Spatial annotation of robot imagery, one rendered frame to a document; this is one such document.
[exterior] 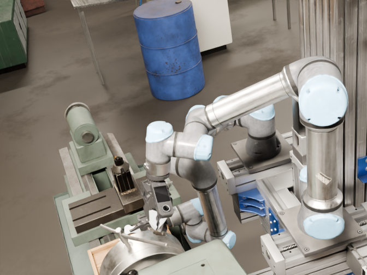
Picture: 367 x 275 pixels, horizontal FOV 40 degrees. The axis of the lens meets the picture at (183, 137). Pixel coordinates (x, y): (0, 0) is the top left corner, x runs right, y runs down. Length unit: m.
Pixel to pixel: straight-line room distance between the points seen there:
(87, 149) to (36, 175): 1.85
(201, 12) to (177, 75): 1.03
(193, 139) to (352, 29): 0.60
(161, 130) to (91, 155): 1.39
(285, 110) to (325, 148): 3.28
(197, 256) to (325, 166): 0.49
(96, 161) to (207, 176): 1.12
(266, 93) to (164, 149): 0.33
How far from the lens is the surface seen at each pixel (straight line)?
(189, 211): 2.00
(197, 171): 1.74
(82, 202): 2.42
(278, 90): 1.44
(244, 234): 3.43
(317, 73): 1.32
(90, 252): 2.25
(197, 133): 1.44
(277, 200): 2.04
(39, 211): 4.13
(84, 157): 2.76
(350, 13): 1.61
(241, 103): 1.47
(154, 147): 1.42
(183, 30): 4.81
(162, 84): 5.01
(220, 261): 1.58
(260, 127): 2.03
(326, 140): 1.37
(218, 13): 5.78
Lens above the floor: 2.41
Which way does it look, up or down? 33 degrees down
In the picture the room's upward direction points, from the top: 11 degrees counter-clockwise
